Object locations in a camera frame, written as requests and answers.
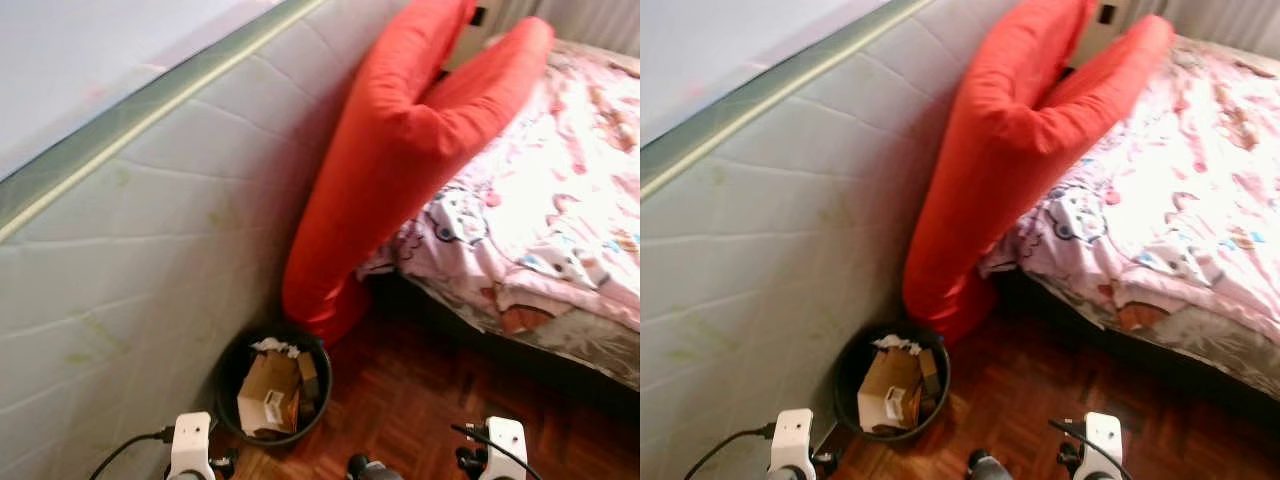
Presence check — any black round waste bin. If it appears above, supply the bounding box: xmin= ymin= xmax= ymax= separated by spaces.
xmin=833 ymin=322 xmax=951 ymax=443
xmin=215 ymin=325 xmax=333 ymax=448

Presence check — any grey robot right leg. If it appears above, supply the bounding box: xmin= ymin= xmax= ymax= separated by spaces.
xmin=966 ymin=450 xmax=1013 ymax=480
xmin=346 ymin=454 xmax=403 ymax=480

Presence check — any brown cardboard box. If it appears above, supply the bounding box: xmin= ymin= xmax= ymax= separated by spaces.
xmin=857 ymin=347 xmax=923 ymax=434
xmin=237 ymin=350 xmax=303 ymax=438

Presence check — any bed with beige floral sheet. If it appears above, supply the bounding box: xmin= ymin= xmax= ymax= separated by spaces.
xmin=370 ymin=270 xmax=641 ymax=391
xmin=990 ymin=270 xmax=1280 ymax=401

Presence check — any white quilted mattress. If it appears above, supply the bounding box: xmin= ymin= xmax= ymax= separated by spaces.
xmin=0 ymin=0 xmax=416 ymax=480
xmin=640 ymin=0 xmax=1036 ymax=480

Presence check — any pink cartoon print quilt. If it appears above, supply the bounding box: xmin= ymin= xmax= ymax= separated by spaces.
xmin=357 ymin=40 xmax=641 ymax=336
xmin=978 ymin=35 xmax=1280 ymax=346

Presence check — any red folded cushion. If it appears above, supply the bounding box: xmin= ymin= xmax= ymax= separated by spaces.
xmin=282 ymin=0 xmax=556 ymax=346
xmin=902 ymin=0 xmax=1176 ymax=346

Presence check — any grey pleated curtain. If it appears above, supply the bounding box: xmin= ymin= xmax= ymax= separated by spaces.
xmin=1160 ymin=0 xmax=1280 ymax=46
xmin=530 ymin=0 xmax=641 ymax=56

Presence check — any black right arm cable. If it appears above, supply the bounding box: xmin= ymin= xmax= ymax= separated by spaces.
xmin=1048 ymin=420 xmax=1136 ymax=480
xmin=450 ymin=424 xmax=546 ymax=480

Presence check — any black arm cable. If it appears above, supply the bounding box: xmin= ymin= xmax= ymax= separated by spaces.
xmin=88 ymin=427 xmax=176 ymax=480
xmin=1048 ymin=420 xmax=1136 ymax=480
xmin=683 ymin=425 xmax=776 ymax=480
xmin=450 ymin=424 xmax=546 ymax=480

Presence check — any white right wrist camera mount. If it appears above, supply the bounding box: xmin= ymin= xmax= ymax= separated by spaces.
xmin=484 ymin=417 xmax=528 ymax=480
xmin=1085 ymin=412 xmax=1126 ymax=480

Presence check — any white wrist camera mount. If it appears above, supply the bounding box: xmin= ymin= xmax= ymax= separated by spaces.
xmin=768 ymin=408 xmax=816 ymax=480
xmin=1085 ymin=412 xmax=1126 ymax=480
xmin=168 ymin=412 xmax=216 ymax=480
xmin=484 ymin=417 xmax=528 ymax=480

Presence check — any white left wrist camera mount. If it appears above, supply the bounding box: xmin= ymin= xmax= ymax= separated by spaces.
xmin=168 ymin=412 xmax=216 ymax=480
xmin=768 ymin=408 xmax=816 ymax=480

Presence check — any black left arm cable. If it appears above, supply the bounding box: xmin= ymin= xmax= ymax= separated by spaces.
xmin=88 ymin=427 xmax=176 ymax=480
xmin=683 ymin=425 xmax=776 ymax=480

